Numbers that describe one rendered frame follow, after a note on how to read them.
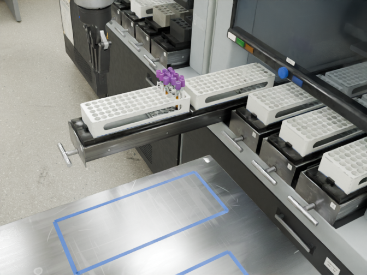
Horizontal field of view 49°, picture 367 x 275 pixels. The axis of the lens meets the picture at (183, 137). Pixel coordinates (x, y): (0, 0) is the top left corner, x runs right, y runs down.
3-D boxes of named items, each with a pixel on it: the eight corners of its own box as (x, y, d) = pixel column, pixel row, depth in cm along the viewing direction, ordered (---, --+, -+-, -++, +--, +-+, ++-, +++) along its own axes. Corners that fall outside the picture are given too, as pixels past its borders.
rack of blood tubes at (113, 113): (173, 98, 127) (175, 81, 123) (190, 114, 120) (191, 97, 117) (81, 121, 115) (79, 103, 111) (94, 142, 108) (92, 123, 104)
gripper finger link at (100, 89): (105, 68, 103) (106, 69, 102) (106, 91, 107) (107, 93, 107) (94, 70, 101) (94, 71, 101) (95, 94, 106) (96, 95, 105)
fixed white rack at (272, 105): (315, 90, 136) (320, 73, 132) (338, 105, 129) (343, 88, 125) (244, 111, 124) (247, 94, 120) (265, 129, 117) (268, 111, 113)
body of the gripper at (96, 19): (117, 7, 91) (118, 46, 96) (103, -5, 96) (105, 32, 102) (84, 11, 87) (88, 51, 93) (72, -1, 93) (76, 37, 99)
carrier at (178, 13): (184, 26, 168) (184, 12, 164) (179, 27, 167) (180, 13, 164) (171, 16, 176) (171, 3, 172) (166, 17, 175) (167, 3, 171)
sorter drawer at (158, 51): (280, 29, 193) (284, 10, 188) (300, 40, 184) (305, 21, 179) (141, 57, 163) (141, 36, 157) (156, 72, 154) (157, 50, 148)
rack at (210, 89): (254, 78, 140) (257, 61, 136) (272, 91, 134) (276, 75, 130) (179, 97, 128) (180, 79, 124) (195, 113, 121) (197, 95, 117)
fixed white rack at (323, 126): (350, 113, 126) (356, 96, 122) (377, 131, 119) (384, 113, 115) (276, 138, 113) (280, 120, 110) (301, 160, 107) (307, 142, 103)
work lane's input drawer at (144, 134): (255, 90, 147) (260, 67, 142) (280, 109, 138) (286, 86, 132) (55, 144, 117) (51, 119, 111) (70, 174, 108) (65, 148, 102)
